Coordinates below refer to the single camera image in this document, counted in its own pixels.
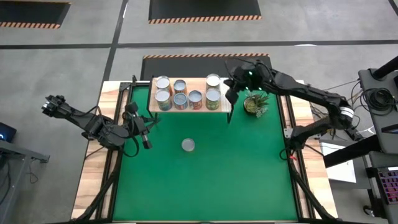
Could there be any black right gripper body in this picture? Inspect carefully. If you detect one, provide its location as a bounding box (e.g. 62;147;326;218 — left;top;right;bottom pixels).
231;65;251;91

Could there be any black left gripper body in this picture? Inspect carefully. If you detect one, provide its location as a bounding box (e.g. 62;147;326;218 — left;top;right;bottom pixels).
132;112;150;137

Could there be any green pears can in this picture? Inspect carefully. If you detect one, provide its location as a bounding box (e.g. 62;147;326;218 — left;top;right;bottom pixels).
205;88;222;111

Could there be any blue green peas can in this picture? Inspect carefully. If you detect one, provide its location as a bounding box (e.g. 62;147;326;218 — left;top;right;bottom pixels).
154;88;173;112

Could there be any red orange mixed fruit can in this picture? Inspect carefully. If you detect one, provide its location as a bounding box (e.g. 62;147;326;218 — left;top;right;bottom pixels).
188;90;203;111

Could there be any blue labelled tin can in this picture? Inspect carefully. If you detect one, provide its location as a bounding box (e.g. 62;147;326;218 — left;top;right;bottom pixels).
173;92;189;111

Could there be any orange labelled tin can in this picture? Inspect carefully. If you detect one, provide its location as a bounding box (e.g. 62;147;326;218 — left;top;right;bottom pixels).
155;75;174;93

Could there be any wooden shelf with black legs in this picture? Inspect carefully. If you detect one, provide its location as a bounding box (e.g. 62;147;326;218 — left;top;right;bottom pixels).
148;76;234;124

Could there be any potted succulent plant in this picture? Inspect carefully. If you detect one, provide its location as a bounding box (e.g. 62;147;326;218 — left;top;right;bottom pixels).
243;91;271;118

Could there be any short green yellow can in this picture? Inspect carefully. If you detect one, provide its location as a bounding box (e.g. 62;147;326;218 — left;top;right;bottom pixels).
181;138;196;152

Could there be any black mat with striped edge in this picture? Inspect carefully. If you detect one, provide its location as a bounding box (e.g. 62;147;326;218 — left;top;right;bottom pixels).
140;53;272;81
148;0;262;25
0;0;72;29

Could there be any green table mat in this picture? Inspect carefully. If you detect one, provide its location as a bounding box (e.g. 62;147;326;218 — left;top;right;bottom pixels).
112;85;299;222

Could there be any black stand beam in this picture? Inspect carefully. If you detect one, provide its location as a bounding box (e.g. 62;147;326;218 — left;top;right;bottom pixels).
323;134;385;169

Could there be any grey side table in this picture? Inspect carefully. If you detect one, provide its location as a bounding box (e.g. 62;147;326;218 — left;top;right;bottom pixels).
0;139;50;224

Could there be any dark electronic device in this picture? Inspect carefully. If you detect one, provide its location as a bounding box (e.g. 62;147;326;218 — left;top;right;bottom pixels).
0;121;18;143

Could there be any white paper sheet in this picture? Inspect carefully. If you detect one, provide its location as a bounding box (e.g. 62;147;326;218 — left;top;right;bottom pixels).
319;139;358;184

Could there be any grey equipment cart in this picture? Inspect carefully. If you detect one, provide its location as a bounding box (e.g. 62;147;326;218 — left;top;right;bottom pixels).
357;55;398;155

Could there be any backlit keyboard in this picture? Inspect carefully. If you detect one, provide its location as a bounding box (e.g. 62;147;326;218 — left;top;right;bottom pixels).
377;169;398;205

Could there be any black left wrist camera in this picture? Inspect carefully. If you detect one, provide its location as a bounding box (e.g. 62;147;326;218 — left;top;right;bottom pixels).
125;101;140;114

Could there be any black aluminium table frame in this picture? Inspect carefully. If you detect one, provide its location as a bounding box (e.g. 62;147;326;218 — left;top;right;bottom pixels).
73;74;338;224

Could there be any coiled black cable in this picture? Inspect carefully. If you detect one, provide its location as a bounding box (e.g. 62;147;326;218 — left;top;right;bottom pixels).
360;88;398;109

